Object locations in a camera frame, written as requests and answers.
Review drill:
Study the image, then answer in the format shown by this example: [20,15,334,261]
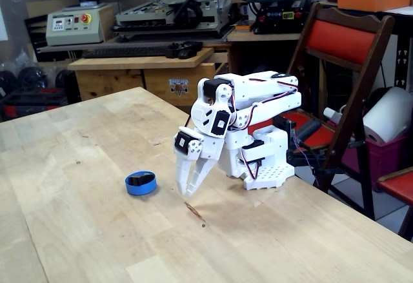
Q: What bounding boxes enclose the black scroll saw machine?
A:
[241,0,311,35]

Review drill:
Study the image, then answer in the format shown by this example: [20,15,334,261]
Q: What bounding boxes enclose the black handheld gadget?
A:
[165,41,204,61]

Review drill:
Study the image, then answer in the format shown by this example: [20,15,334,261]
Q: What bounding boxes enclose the wooden folding chair red cushions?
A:
[247,1,396,221]

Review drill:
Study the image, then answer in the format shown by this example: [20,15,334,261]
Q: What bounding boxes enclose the black keyboard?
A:
[82,46,172,60]

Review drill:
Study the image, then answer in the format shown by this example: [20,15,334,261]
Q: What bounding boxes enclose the white robot arm with base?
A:
[190,70,303,191]

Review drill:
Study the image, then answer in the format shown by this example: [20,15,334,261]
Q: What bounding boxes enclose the white paper towel roll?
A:
[362,86,413,145]

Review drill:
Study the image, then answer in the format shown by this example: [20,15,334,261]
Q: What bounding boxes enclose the white fixed gripper finger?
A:
[186,157,217,198]

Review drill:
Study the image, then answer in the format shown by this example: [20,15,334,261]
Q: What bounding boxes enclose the black controller board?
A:
[272,114,296,135]

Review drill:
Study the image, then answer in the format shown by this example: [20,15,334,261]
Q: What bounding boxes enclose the black wooden bird toy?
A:
[129,173,154,187]

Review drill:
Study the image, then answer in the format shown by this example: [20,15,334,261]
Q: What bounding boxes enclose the blue round shallow box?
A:
[125,170,158,196]

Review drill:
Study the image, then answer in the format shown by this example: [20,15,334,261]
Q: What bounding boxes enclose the magenta plastic bin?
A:
[341,134,410,193]

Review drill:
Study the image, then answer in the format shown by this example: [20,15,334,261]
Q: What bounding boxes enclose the black cylinder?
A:
[295,119,322,139]

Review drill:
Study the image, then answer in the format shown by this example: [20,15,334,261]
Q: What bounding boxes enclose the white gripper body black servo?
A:
[173,126,227,162]

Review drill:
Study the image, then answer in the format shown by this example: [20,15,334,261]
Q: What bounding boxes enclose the white moving gripper finger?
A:
[175,138,204,197]

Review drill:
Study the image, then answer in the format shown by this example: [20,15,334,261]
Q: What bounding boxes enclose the white panel with hooks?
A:
[383,33,408,90]

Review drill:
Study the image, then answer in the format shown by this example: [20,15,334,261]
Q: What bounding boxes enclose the purple cable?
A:
[290,133,320,187]

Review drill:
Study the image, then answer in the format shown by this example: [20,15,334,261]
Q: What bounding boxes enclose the black filament spool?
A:
[54,68,77,89]
[17,66,49,90]
[0,68,19,95]

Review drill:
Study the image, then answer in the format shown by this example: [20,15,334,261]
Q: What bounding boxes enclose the wooden workbench plank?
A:
[227,32,303,43]

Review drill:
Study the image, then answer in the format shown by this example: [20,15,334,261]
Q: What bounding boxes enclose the black table clamp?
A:
[285,147,346,176]

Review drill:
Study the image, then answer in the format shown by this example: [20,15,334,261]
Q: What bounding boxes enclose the red black crate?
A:
[0,88,70,121]

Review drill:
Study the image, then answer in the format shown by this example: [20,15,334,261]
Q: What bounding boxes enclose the red seat wooden chair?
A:
[376,166,413,242]

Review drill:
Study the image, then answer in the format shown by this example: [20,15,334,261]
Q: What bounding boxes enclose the beige control box red button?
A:
[45,3,116,47]

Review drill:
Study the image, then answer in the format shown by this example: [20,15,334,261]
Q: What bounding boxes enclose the wooden cabinet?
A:
[68,47,216,108]

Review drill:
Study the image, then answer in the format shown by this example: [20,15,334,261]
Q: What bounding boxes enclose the skate logo sticker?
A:
[169,78,190,97]

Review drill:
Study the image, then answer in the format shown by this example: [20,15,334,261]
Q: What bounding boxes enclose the orange small book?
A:
[234,20,256,32]

